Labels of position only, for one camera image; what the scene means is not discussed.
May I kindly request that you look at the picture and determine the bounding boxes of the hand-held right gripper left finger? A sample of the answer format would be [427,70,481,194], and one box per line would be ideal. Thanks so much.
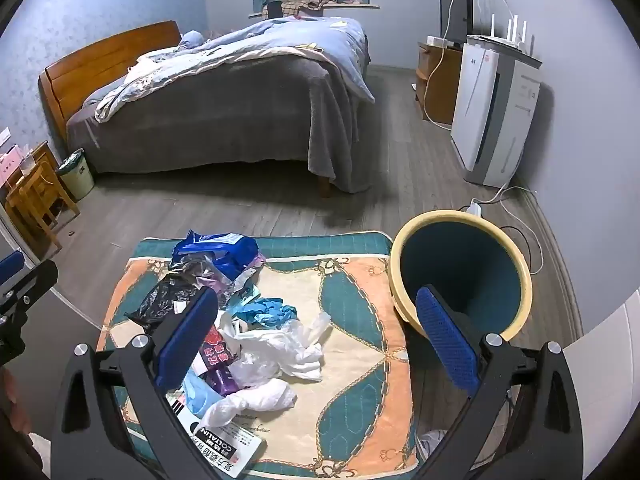
[50,286,221,480]

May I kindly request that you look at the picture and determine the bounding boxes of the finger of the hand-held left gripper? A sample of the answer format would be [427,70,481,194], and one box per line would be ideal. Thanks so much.
[0,250,26,276]
[0,259,60,328]

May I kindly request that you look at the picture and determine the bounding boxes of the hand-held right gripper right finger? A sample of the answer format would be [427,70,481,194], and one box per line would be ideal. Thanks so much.
[415,285,586,480]

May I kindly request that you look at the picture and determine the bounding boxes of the blue face mask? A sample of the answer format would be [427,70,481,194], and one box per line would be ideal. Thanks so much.
[181,370,221,418]

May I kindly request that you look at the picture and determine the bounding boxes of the teal trash bin yellow rim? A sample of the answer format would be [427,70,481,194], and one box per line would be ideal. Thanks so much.
[389,210,533,343]

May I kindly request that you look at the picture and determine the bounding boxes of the person's left hand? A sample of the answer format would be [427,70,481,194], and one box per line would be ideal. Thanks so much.
[0,367,31,436]

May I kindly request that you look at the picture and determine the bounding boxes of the red black packet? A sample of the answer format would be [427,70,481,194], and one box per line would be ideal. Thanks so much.
[197,325,241,376]

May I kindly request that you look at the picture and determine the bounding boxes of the black plastic bag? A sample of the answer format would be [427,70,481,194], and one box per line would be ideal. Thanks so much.
[125,272,211,336]

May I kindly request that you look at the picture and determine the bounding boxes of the pink wrapper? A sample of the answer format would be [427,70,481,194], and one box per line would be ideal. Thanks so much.
[215,255,268,306]

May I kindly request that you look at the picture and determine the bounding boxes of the wooden nightstand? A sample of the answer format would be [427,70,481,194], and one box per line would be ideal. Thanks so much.
[5,140,81,251]

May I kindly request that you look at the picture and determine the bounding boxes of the white crumpled tissue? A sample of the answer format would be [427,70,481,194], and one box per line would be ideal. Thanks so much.
[200,377,298,428]

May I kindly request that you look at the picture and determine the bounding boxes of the blue plastic package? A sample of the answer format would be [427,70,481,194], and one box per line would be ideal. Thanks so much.
[170,230,261,281]

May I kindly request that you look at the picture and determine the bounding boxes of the white plastic bag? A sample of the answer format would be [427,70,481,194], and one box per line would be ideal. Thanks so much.
[220,310,333,386]

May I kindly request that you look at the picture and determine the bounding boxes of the pink box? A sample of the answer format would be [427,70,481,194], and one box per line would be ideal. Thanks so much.
[0,144,28,186]

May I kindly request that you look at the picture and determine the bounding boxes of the grey cloth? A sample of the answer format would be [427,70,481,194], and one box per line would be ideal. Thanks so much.
[415,427,451,466]

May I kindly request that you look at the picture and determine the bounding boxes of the patterned teal orange mat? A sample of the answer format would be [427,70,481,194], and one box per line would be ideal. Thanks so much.
[95,231,421,478]

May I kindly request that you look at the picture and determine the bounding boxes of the small green waste bin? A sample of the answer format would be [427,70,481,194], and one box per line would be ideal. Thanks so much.
[55,147,96,201]

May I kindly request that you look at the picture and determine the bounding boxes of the bed with grey blanket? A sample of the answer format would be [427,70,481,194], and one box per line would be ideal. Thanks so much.
[39,20,333,200]

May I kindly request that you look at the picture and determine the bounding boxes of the white air purifier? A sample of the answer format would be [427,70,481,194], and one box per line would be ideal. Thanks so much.
[450,35,543,188]

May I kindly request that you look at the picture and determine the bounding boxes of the wooden cabinet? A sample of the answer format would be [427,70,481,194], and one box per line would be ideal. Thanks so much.
[415,40,463,126]

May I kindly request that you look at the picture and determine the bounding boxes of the white router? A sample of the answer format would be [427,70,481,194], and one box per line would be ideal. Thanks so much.
[487,12,536,53]

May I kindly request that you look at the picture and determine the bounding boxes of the light blue quilt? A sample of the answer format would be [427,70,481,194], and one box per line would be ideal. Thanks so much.
[95,16,376,123]

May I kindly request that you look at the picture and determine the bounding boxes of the black flat monitor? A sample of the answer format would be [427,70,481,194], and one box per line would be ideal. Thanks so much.
[439,0,474,51]

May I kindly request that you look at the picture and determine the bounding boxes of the wooden window sill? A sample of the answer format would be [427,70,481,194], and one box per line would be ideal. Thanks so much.
[249,2,381,17]

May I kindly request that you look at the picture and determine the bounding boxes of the plaid cloth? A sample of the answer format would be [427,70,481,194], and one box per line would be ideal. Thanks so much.
[280,0,341,16]

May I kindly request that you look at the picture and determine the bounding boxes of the black cable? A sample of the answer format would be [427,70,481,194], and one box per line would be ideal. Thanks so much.
[500,225,546,276]

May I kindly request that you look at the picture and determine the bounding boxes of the cream cable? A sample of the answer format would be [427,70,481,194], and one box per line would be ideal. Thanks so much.
[424,0,457,123]

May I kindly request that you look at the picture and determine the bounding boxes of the white charger cable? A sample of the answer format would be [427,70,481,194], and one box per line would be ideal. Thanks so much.
[475,0,506,41]

